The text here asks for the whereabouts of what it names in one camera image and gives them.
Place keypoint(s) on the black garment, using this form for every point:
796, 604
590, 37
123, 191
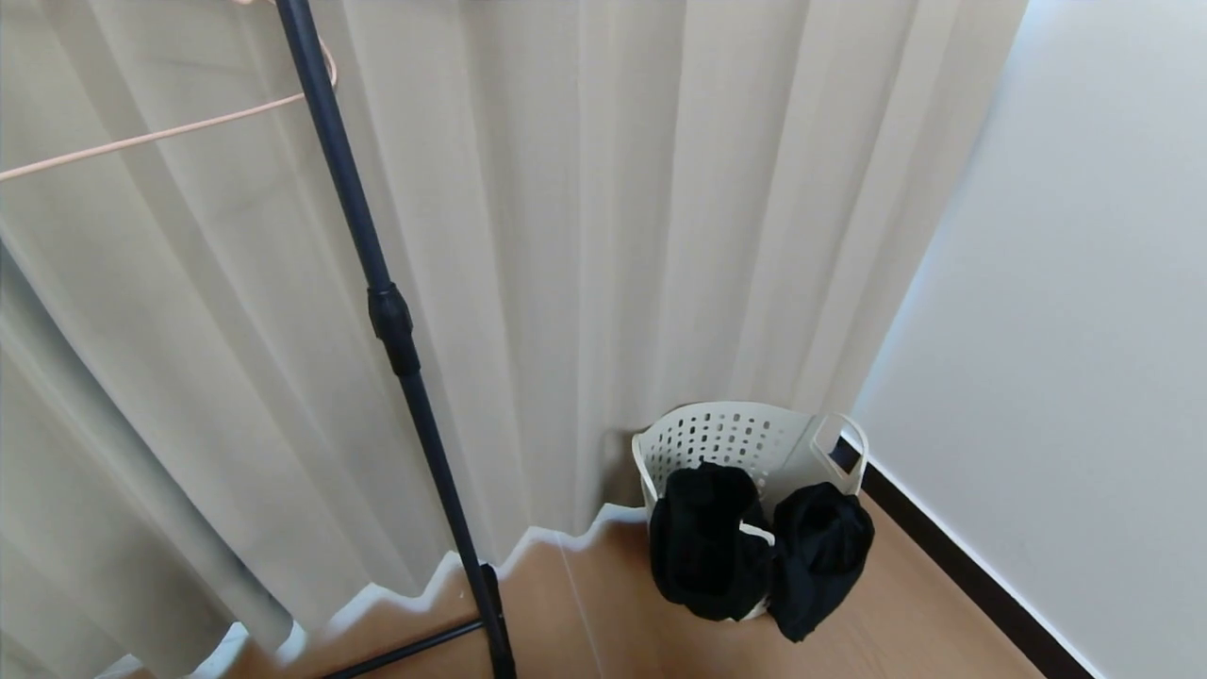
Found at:
820, 556
702, 547

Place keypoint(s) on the white laundry basket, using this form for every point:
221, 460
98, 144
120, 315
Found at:
745, 438

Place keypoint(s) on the black clothes rack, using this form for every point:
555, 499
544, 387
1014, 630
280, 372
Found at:
389, 321

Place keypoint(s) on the pink clothes hanger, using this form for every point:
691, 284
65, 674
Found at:
141, 140

